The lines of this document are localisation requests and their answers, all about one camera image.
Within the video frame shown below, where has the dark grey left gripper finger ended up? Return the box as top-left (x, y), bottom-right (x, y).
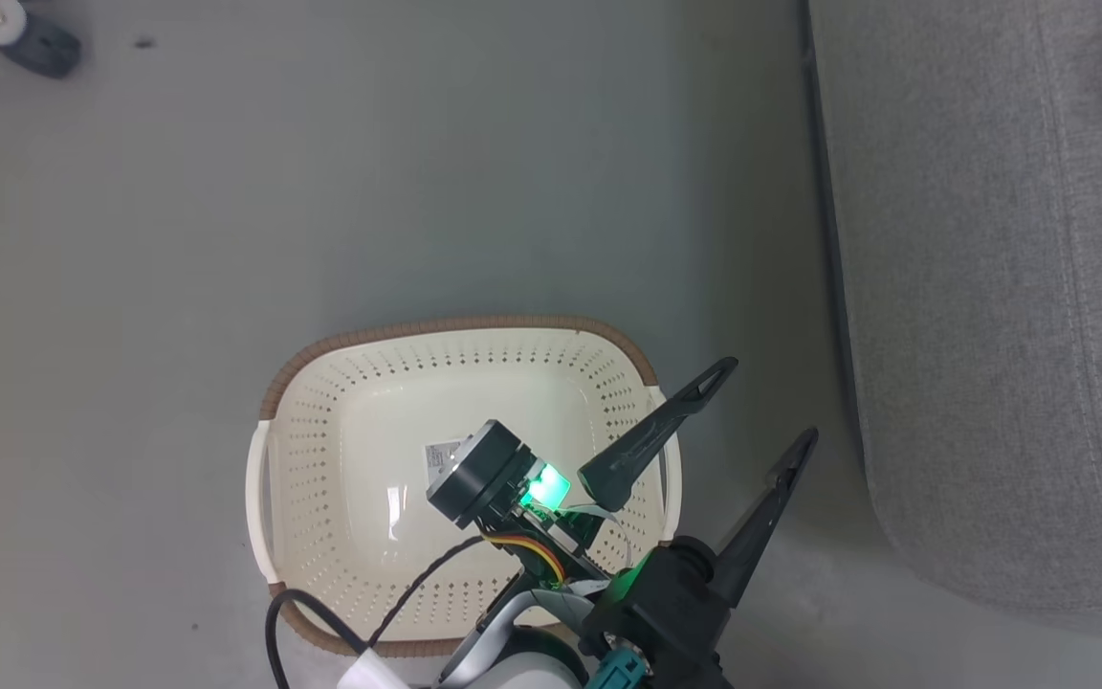
top-left (709, 427), bottom-right (820, 608)

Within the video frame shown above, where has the thin black cable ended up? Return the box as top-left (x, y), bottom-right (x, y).
top-left (265, 534), bottom-right (487, 689)

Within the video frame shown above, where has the white cable tag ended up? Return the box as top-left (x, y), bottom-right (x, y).
top-left (335, 648), bottom-right (411, 689)

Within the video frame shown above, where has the grey fabric sofa seat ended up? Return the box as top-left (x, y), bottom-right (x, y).
top-left (803, 0), bottom-right (1102, 642)

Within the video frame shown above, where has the beige perforated laundry basket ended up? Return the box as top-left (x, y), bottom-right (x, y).
top-left (245, 316), bottom-right (684, 659)

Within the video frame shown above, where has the black caster wheel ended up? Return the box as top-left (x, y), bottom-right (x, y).
top-left (0, 13), bottom-right (84, 80)

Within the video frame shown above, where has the teal cable connector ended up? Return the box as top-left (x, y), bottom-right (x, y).
top-left (587, 649), bottom-right (652, 689)

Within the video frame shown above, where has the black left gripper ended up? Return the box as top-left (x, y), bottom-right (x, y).
top-left (425, 357), bottom-right (740, 634)

